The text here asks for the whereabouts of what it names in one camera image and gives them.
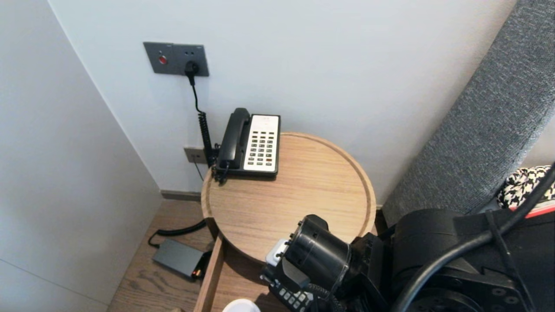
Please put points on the grey wall socket plate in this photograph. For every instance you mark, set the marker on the grey wall socket plate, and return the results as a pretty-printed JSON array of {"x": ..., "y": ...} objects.
[{"x": 190, "y": 56}]

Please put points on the black white houndstooth pillow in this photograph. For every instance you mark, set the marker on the black white houndstooth pillow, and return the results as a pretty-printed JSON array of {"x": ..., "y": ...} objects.
[{"x": 520, "y": 186}]

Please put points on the round wooden bedside table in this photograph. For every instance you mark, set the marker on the round wooden bedside table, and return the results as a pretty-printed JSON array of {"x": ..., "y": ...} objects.
[{"x": 282, "y": 203}]

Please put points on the grey fabric headboard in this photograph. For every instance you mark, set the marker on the grey fabric headboard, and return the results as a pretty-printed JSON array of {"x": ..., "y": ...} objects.
[{"x": 477, "y": 130}]

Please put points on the curved front wooden drawer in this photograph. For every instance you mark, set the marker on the curved front wooden drawer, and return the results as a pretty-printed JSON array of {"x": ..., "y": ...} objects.
[{"x": 212, "y": 277}]

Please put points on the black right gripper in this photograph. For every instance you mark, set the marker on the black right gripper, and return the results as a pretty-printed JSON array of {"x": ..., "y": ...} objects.
[{"x": 295, "y": 273}]

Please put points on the grey power adapter box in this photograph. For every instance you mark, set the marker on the grey power adapter box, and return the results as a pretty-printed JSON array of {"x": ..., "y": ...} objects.
[{"x": 177, "y": 258}]

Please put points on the grey switch plate red button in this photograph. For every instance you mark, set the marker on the grey switch plate red button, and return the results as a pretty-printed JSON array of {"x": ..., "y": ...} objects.
[{"x": 159, "y": 58}]

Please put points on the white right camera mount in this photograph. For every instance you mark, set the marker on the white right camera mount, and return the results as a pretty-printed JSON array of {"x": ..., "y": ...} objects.
[{"x": 275, "y": 255}]

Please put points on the black telephone handset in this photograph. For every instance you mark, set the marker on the black telephone handset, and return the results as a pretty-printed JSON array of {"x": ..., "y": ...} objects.
[{"x": 232, "y": 138}]

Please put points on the small grey wall jack plate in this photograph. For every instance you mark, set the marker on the small grey wall jack plate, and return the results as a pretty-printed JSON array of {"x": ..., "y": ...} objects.
[{"x": 193, "y": 155}]

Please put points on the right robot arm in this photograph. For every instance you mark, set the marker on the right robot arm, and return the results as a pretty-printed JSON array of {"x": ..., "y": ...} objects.
[{"x": 433, "y": 242}]

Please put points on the thin black phone line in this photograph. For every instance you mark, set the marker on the thin black phone line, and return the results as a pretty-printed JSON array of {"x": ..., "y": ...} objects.
[{"x": 198, "y": 171}]

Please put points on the white round puck device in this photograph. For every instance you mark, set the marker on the white round puck device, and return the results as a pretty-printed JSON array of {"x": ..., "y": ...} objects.
[{"x": 240, "y": 306}]

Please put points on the black TV remote control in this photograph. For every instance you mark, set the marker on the black TV remote control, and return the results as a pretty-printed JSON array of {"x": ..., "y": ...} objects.
[{"x": 290, "y": 300}]

